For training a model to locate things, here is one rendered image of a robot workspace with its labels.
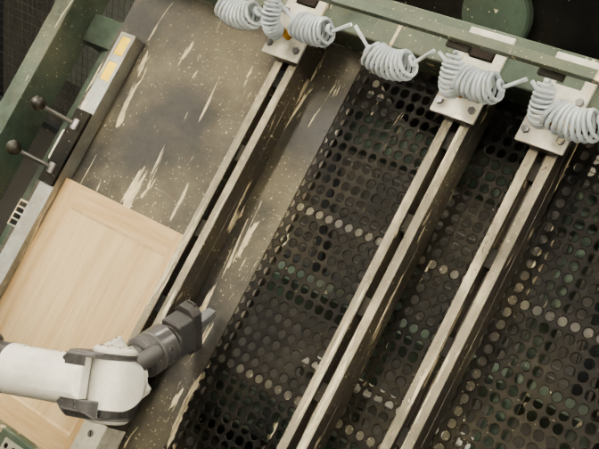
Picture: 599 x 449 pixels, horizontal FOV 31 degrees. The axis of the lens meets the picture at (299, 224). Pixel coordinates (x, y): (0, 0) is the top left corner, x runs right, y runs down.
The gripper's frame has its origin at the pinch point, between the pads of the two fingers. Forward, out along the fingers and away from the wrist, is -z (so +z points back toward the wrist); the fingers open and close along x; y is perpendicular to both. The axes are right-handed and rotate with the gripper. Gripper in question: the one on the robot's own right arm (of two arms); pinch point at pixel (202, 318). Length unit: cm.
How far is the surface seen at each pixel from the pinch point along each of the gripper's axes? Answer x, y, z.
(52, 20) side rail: 35, 85, -34
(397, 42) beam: 53, -14, -45
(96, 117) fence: 20, 57, -23
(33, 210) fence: 1, 60, -3
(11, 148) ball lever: 17, 64, -2
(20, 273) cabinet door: -11, 55, 5
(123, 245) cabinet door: 1.5, 31.7, -6.8
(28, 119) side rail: 12, 81, -21
